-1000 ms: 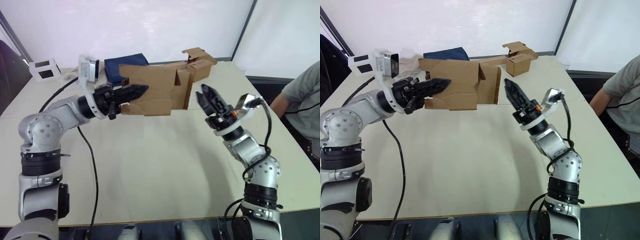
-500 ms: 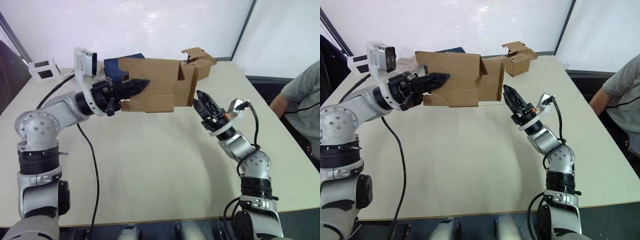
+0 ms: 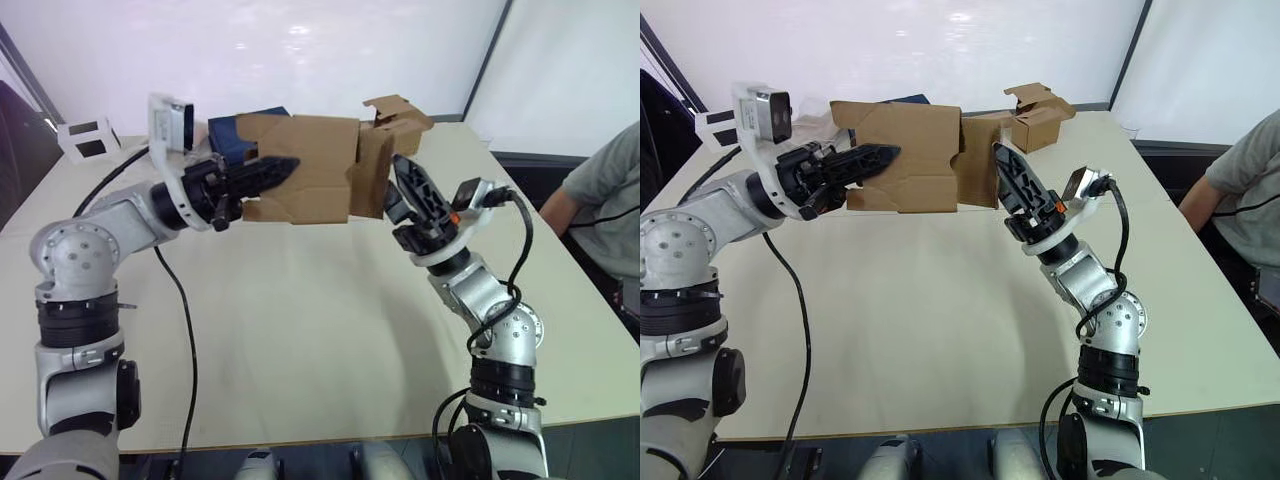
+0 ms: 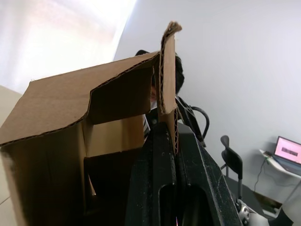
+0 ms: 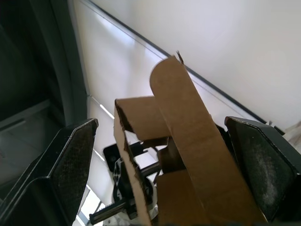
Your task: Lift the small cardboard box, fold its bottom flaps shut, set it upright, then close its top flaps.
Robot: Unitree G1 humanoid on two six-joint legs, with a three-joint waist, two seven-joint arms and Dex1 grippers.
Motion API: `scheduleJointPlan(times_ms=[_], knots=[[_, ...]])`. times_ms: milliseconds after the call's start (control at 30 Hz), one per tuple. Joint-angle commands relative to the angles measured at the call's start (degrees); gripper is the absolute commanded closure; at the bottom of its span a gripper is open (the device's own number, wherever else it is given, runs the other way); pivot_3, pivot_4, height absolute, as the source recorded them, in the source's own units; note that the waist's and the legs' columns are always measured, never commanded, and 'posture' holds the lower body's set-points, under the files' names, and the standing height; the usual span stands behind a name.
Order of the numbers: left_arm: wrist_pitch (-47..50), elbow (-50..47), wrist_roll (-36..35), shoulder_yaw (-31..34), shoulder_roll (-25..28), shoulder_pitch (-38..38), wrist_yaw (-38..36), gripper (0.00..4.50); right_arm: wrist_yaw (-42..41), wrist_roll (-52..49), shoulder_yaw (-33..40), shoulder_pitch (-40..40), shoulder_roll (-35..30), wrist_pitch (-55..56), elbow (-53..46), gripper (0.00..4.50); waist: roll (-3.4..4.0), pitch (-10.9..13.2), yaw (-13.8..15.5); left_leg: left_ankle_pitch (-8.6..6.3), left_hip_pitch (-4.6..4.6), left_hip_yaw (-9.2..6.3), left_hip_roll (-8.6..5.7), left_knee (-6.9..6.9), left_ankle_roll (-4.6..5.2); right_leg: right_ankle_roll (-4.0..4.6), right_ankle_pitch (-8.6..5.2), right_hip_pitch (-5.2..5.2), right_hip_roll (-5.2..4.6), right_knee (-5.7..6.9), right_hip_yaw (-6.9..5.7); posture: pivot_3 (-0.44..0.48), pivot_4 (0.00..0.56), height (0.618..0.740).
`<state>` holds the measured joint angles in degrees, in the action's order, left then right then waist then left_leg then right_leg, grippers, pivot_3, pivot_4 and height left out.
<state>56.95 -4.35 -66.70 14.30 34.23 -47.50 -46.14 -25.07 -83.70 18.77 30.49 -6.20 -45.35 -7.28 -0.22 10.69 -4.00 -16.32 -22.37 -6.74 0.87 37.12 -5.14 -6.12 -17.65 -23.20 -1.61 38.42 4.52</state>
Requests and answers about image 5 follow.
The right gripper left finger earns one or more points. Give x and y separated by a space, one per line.
58 169

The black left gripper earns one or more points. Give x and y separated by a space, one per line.
125 207

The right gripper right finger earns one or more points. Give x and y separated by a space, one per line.
263 164

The small brown cardboard box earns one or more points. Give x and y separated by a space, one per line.
188 131

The large black panel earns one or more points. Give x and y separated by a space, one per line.
23 58

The dark thin frame rail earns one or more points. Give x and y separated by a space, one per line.
223 94

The dark grey partition frame post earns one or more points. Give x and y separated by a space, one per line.
70 58

